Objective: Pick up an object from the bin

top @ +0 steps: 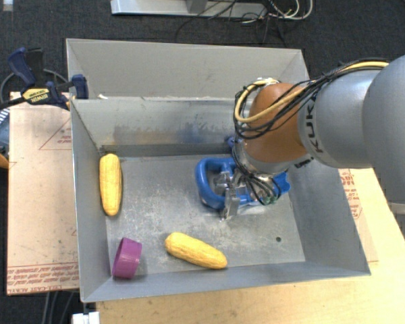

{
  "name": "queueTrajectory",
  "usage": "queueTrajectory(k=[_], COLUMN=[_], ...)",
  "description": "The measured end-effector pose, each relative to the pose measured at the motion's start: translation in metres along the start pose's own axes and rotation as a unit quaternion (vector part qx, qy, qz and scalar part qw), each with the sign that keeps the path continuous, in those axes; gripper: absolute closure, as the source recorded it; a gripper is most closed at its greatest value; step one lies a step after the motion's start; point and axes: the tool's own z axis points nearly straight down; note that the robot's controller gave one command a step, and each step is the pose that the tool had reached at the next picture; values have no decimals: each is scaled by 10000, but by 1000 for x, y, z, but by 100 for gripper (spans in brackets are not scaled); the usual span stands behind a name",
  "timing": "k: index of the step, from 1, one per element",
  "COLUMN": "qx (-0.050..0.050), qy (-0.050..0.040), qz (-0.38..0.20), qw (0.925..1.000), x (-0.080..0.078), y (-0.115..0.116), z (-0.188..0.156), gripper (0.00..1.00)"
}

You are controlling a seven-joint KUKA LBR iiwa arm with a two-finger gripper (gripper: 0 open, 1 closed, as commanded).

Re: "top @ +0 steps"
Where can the grey metal bin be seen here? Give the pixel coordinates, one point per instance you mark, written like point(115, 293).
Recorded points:
point(175, 194)

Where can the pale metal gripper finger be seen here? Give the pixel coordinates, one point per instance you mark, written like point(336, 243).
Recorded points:
point(222, 182)
point(232, 204)

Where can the yellow corn cob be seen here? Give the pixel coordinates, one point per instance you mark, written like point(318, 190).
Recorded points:
point(195, 250)
point(110, 184)

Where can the brown cardboard board red print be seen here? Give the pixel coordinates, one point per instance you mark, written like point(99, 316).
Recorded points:
point(37, 197)

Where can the purple plastic cup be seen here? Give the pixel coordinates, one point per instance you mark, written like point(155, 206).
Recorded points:
point(126, 258)

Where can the black cylinder on white bracket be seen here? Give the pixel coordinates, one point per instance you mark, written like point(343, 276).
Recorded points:
point(303, 162)

